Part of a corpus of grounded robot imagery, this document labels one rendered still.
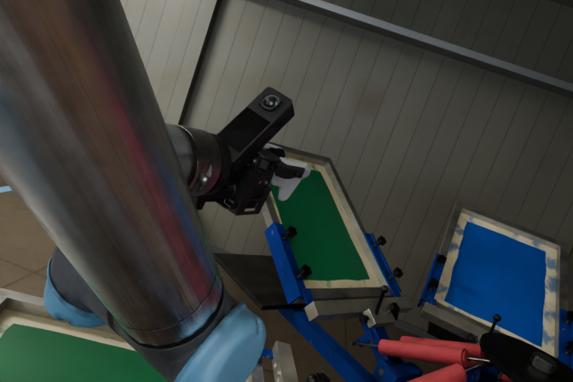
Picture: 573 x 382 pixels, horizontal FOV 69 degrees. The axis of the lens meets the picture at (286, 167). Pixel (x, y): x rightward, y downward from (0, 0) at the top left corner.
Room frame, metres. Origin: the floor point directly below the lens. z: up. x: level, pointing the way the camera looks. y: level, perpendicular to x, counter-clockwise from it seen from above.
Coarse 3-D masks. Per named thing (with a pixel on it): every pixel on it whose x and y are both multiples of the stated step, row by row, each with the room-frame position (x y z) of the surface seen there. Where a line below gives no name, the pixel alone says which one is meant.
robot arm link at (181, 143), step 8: (168, 128) 0.39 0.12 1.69; (176, 128) 0.40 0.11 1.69; (176, 136) 0.39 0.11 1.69; (184, 136) 0.40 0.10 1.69; (176, 144) 0.38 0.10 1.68; (184, 144) 0.39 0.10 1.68; (192, 144) 0.40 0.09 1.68; (176, 152) 0.38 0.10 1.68; (184, 152) 0.39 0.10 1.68; (192, 152) 0.40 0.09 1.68; (184, 160) 0.39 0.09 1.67; (192, 160) 0.40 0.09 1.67; (184, 168) 0.39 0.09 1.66; (192, 168) 0.40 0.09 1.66; (192, 176) 0.40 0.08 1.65
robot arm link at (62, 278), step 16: (64, 256) 0.34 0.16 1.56; (48, 272) 0.35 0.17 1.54; (64, 272) 0.34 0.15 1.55; (48, 288) 0.35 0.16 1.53; (64, 288) 0.34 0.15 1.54; (80, 288) 0.33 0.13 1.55; (48, 304) 0.34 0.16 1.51; (64, 304) 0.33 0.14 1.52; (80, 304) 0.34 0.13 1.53; (96, 304) 0.31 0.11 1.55; (64, 320) 0.35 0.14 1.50; (80, 320) 0.34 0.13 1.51; (96, 320) 0.35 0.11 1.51
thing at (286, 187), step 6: (288, 162) 0.56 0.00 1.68; (294, 162) 0.58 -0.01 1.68; (300, 162) 0.60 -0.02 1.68; (306, 168) 0.59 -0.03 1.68; (306, 174) 0.59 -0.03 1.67; (276, 180) 0.56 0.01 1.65; (282, 180) 0.57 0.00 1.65; (288, 180) 0.58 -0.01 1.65; (294, 180) 0.59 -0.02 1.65; (300, 180) 0.60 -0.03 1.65; (282, 186) 0.57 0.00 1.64; (288, 186) 0.58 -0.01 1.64; (294, 186) 0.59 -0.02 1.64; (282, 192) 0.58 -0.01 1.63; (288, 192) 0.59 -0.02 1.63; (282, 198) 0.58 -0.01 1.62
